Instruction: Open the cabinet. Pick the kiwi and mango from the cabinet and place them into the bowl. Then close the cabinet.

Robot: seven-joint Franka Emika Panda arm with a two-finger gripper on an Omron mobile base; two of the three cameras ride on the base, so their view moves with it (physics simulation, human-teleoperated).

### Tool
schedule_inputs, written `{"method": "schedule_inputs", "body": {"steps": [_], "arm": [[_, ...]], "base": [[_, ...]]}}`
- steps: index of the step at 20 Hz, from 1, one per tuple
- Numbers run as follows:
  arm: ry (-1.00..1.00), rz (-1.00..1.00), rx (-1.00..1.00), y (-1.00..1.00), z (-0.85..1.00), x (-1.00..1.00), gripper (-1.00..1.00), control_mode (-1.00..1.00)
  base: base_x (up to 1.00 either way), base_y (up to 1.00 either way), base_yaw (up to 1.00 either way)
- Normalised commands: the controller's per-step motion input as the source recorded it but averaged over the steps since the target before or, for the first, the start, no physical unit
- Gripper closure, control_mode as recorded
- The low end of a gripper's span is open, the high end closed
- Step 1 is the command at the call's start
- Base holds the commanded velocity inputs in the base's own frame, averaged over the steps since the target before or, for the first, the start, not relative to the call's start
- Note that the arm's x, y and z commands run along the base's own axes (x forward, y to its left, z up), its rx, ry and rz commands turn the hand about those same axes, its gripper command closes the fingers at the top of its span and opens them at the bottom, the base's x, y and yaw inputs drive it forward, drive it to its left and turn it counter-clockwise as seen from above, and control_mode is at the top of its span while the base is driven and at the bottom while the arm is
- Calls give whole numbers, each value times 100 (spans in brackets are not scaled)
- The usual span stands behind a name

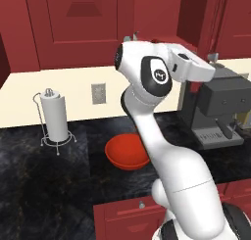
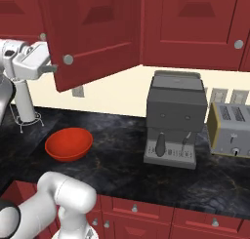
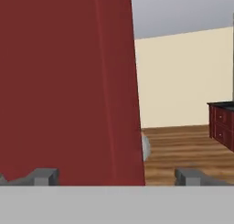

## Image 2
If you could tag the grey coffee machine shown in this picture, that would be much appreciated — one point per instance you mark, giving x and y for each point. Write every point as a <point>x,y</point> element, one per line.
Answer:
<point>175,119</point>

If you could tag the grey drawer knob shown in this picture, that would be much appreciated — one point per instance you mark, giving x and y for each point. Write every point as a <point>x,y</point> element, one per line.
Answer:
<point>215,222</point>
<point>134,208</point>

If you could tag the red cabinet door, angled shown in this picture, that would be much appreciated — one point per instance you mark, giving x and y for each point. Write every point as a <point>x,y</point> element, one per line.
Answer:
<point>97,34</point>

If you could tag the round grey cabinet knob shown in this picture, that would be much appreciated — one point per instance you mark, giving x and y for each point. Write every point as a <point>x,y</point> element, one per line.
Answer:
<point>42,36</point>
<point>238,44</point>
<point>68,59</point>

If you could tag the red drawer front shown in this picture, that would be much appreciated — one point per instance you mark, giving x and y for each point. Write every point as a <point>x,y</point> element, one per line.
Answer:
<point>228,221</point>
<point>149,208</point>

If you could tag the red bowl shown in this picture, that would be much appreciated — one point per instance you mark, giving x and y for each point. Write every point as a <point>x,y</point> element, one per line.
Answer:
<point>69,144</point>

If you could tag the silver toaster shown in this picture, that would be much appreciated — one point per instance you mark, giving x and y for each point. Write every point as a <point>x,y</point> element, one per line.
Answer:
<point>231,129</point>

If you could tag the red lower cabinet door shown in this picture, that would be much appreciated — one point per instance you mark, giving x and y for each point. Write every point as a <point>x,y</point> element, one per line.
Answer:
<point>136,230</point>
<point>96,213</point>

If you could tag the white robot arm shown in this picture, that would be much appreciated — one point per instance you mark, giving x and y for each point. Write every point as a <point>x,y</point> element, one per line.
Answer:
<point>66,192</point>

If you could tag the white paper towel roll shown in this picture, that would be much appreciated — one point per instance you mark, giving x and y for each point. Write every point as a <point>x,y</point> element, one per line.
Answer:
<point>24,99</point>

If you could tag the grey wall outlet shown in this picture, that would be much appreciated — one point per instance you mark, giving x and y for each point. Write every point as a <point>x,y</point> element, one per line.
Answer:
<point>218,95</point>
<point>78,91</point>
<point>239,97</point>

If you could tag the grey lower cabinet knob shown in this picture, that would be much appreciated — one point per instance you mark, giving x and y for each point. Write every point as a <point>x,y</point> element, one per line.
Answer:
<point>106,224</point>
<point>94,221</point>

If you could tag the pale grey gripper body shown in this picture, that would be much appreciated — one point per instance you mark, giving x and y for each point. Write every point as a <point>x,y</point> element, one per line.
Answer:
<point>31,62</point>

